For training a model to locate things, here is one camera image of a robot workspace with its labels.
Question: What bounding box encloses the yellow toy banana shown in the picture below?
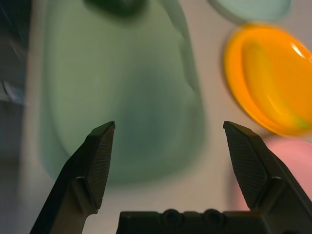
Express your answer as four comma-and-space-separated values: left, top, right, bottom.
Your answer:
241, 40, 308, 129

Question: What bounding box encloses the dark green toy avocado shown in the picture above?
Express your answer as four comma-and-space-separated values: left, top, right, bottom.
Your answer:
84, 0, 147, 17

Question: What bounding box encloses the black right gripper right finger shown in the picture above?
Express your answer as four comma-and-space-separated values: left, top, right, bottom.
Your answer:
223, 121, 312, 234

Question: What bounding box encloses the mint green plate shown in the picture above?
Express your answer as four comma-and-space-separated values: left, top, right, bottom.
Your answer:
208, 0, 292, 24

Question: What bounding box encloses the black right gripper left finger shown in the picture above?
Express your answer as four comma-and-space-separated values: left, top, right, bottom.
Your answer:
29, 121, 116, 234

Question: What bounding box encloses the yellow plate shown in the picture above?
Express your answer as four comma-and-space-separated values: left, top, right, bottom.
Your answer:
223, 23, 312, 137

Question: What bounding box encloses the green cutting board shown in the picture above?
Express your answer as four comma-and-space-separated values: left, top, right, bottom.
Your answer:
40, 0, 208, 186

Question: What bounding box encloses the pink plate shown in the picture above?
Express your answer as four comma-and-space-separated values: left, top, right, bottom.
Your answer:
229, 138, 312, 213

